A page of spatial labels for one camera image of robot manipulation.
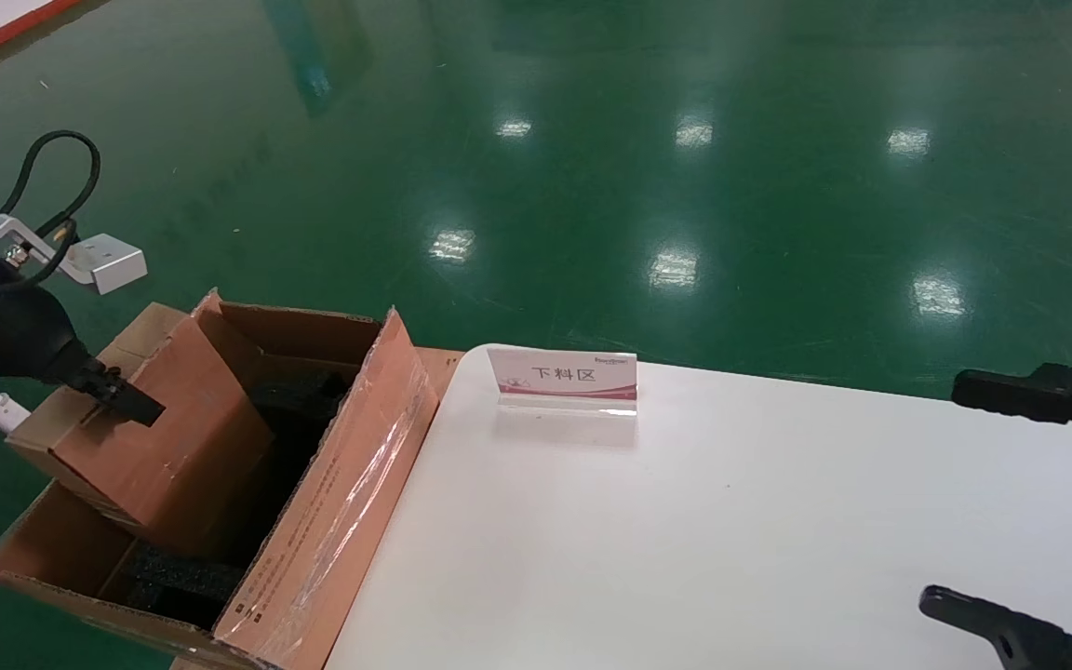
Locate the large open cardboard box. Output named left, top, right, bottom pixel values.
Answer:
left=0, top=300, right=464, bottom=670

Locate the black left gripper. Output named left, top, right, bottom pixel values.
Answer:
left=0, top=265, right=167, bottom=428

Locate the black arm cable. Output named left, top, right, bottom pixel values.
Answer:
left=0, top=130, right=101, bottom=294

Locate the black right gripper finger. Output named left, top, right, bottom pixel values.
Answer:
left=951, top=363, right=1072, bottom=463
left=918, top=586, right=1072, bottom=670

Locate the clear acrylic sign stand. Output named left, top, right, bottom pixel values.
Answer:
left=487, top=346, right=638, bottom=416

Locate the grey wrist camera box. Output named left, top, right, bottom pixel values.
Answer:
left=61, top=233, right=148, bottom=295

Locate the small cardboard box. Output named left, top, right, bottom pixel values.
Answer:
left=6, top=288, right=275, bottom=559

